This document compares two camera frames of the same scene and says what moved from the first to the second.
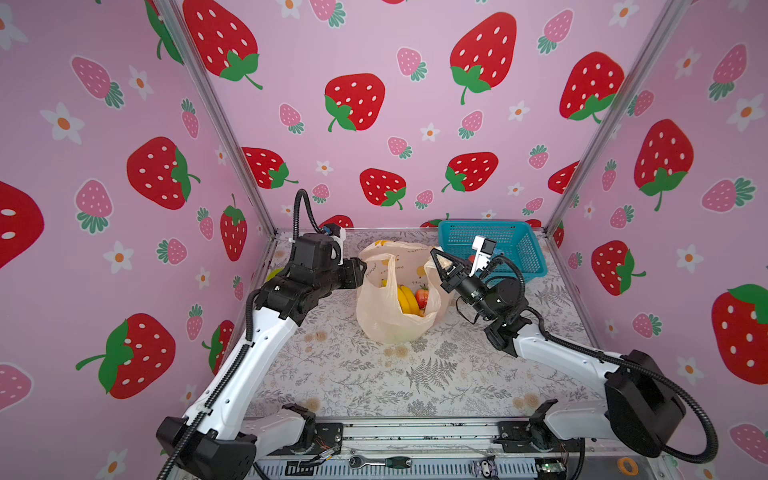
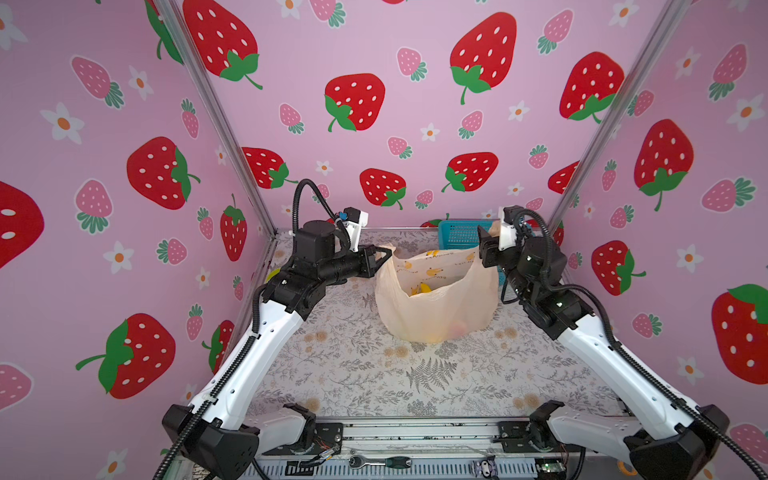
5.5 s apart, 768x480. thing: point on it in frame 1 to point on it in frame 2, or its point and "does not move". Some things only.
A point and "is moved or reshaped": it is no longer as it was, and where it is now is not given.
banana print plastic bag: [403, 292] is moved or reshaped
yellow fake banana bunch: [408, 302] to [424, 288]
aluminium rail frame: [439, 448] does not move
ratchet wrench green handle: [396, 462] does not move
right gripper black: [457, 279] to [489, 249]
